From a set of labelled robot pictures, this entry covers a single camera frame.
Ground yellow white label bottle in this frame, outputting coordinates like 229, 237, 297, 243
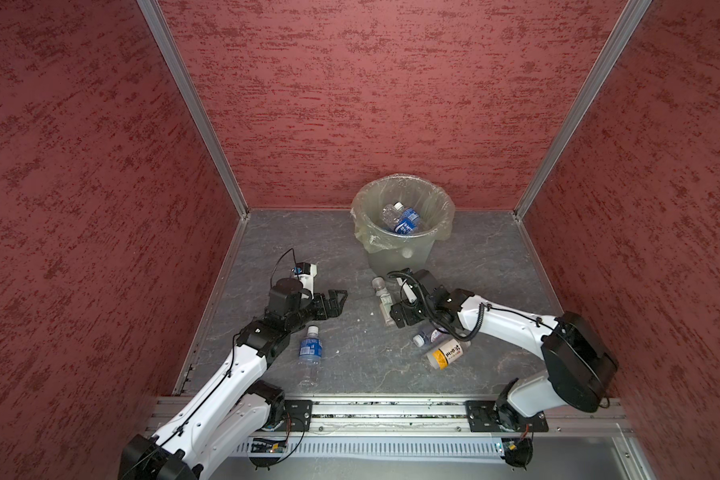
426, 339, 471, 370

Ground clear bottle white label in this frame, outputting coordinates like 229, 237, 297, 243
372, 277, 395, 327

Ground aluminium corner post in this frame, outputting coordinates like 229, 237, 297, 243
514, 0, 652, 223
137, 0, 250, 221

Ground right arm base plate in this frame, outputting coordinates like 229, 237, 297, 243
464, 400, 549, 434

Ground perforated cable duct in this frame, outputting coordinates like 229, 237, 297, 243
231, 436, 504, 463

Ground grey mesh waste bin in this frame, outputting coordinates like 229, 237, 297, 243
355, 175, 452, 277

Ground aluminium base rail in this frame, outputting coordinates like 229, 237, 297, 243
155, 395, 628, 436

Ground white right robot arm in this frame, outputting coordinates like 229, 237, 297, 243
388, 269, 618, 432

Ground left aluminium corner post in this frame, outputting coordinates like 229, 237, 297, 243
137, 0, 250, 221

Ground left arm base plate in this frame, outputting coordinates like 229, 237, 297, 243
261, 399, 314, 433

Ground clear purple tinted bottle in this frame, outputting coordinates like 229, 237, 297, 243
412, 325, 445, 348

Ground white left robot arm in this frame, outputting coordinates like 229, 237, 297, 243
118, 276, 348, 479

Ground right aluminium corner post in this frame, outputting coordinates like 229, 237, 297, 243
514, 0, 652, 223

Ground blue label bottle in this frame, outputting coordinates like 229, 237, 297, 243
381, 202, 401, 232
298, 325, 323, 388
394, 202, 421, 235

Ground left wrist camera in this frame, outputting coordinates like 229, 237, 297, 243
293, 262, 317, 294

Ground clear bin liner bag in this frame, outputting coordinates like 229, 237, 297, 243
349, 172, 456, 254

